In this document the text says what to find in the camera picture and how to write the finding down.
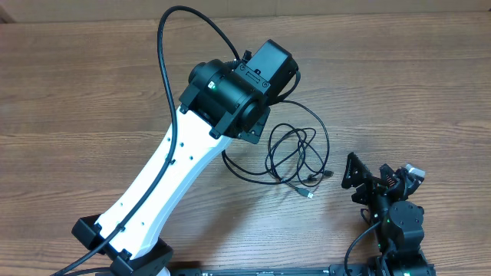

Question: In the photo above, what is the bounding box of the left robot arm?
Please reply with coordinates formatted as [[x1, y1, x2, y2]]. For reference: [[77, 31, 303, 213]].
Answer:
[[72, 40, 300, 275]]

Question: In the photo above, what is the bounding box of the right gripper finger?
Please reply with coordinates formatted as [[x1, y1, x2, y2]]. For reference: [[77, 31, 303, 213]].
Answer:
[[341, 152, 373, 189], [379, 164, 402, 188]]

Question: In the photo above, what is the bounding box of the black thin usb cable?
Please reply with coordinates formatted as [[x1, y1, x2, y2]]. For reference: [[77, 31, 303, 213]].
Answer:
[[221, 99, 334, 186]]

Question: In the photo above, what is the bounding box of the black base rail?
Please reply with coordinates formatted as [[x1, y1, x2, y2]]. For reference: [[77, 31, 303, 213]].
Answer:
[[169, 264, 437, 276]]

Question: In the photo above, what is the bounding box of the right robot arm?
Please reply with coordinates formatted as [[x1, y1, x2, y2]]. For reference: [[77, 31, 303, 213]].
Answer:
[[341, 152, 437, 276]]

